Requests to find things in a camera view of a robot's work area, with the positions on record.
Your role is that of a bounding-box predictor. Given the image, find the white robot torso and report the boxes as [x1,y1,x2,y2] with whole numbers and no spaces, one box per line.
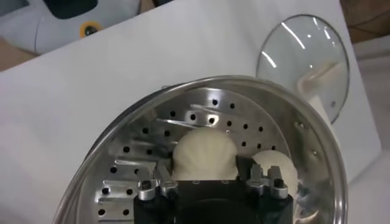
[0,0,144,56]

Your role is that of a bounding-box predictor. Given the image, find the stainless steel steamer basket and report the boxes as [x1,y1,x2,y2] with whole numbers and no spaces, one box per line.
[51,75,350,224]

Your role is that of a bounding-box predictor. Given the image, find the round glass lid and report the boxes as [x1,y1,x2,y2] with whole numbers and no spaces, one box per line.
[256,14,350,124]

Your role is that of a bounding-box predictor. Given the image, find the white steamed baozi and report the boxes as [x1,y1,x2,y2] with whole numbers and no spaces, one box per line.
[171,127,239,181]
[251,149,299,198]

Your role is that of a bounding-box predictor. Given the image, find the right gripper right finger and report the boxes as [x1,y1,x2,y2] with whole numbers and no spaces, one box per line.
[236,155,289,201]

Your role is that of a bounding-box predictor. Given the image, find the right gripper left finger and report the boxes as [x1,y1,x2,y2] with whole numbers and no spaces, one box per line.
[136,159,179,201]

